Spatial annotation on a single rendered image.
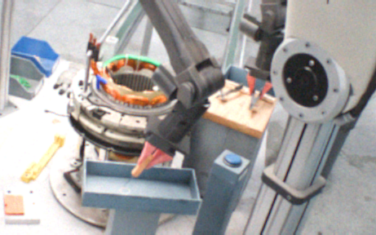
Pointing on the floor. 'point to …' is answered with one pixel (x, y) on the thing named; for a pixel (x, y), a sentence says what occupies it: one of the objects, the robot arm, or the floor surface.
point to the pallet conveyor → (126, 28)
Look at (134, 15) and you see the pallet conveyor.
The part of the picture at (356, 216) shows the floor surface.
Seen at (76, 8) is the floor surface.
